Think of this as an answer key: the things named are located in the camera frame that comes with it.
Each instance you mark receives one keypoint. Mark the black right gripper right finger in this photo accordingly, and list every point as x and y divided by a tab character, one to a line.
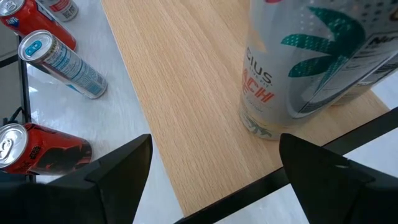
326	193

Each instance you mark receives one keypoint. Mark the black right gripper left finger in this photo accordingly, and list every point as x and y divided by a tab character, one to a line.
109	193

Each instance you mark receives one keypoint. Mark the red soda can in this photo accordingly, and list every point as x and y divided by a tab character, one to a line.
56	149
37	25

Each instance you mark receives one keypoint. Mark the silver Celsius can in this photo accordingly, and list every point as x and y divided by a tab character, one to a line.
295	77
62	7
367	91

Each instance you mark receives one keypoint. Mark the wooden shelf with black legs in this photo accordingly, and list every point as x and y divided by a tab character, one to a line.
186	109

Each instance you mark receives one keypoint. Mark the blue silver Red Bull can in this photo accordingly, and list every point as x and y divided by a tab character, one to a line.
74	71

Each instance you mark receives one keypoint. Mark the black metal table frame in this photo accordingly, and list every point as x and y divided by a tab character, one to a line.
24	81

